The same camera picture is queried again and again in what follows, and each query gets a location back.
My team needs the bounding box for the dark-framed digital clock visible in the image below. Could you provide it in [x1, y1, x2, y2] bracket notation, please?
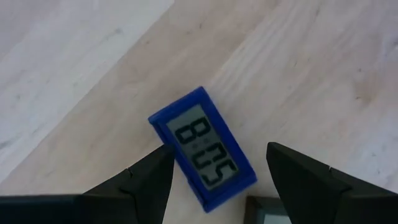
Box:
[243, 195, 293, 224]

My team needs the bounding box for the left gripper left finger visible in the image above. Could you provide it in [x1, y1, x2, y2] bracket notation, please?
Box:
[81, 144, 177, 224]

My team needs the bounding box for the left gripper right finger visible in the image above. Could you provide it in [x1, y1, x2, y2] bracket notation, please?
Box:
[266, 141, 398, 224]

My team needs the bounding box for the blue digital clock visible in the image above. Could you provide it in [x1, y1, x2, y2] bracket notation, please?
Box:
[147, 86, 259, 214]

